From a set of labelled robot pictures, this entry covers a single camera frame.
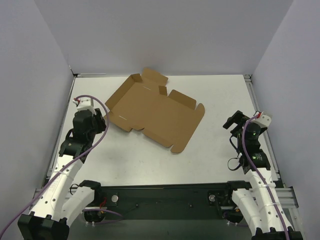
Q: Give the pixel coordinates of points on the brown cardboard box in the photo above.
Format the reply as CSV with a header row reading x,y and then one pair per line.
x,y
142,103

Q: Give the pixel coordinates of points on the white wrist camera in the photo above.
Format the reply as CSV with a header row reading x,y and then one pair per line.
x,y
84,103
263,119

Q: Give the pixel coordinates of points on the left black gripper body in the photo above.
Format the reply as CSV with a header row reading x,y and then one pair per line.
x,y
99,120

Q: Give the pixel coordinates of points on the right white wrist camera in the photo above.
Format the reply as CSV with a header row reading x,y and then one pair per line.
x,y
263,119

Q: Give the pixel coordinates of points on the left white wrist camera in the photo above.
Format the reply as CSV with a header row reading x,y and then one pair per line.
x,y
84,103

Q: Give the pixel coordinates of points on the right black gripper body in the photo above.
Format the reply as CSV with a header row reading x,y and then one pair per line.
x,y
236,121

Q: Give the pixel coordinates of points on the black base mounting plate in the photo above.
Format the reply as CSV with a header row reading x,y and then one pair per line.
x,y
203,201

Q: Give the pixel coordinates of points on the right aluminium side rail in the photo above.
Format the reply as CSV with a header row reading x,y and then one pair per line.
x,y
267,143

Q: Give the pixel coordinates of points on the left aluminium side rail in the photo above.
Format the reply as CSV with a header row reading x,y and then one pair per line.
x,y
56,146

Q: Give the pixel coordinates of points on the aluminium side rail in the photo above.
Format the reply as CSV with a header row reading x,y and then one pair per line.
x,y
267,143
56,146

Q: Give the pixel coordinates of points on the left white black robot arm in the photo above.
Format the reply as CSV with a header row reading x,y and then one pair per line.
x,y
52,215

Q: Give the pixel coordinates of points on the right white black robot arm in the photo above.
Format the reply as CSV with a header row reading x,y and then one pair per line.
x,y
259,203

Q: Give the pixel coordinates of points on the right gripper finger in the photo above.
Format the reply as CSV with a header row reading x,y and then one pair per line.
x,y
237,118
237,131

